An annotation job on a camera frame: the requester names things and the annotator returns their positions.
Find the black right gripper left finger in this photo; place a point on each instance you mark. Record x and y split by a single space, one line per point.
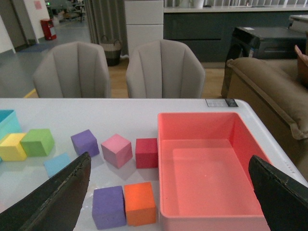
53 206

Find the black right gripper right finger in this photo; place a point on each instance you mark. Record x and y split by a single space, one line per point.
283 200

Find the light blue block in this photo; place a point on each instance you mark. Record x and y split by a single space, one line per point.
56 164

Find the front purple foam block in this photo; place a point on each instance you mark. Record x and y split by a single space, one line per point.
108 208

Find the purple foam block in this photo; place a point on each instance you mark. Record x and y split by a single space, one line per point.
108 208
85 142

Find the green foam block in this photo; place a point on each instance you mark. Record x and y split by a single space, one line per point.
38 142

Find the rear purple foam block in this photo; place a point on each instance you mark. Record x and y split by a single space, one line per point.
85 142

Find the yellow foam block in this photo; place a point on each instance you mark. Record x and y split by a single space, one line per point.
11 148

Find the salmon pink plastic bin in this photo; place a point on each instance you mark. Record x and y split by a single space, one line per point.
203 173

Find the pink foam block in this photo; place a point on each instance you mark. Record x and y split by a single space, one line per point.
117 150

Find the right orange foam block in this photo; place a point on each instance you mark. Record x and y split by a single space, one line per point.
140 207

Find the turquoise plastic bin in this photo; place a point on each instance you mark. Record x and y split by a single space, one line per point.
9 123

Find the rear dark red block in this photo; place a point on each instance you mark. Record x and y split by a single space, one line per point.
146 153

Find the brown sofa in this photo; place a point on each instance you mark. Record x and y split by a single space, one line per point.
274 91

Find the black label sticker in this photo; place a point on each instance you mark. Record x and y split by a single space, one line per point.
221 103

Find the left grey upholstered chair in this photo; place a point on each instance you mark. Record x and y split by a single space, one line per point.
73 70

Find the grey upholstered chair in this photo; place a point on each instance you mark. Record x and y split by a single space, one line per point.
164 69
73 70

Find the dark cabinet appliance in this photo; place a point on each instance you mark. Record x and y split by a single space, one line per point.
266 43

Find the woven storage basket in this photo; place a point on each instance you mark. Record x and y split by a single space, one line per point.
112 49

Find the right grey upholstered chair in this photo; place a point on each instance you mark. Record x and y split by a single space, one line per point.
164 69

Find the red fire extinguisher box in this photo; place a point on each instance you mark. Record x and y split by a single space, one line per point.
48 29

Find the white drawer cabinet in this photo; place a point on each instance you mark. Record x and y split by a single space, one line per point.
144 22

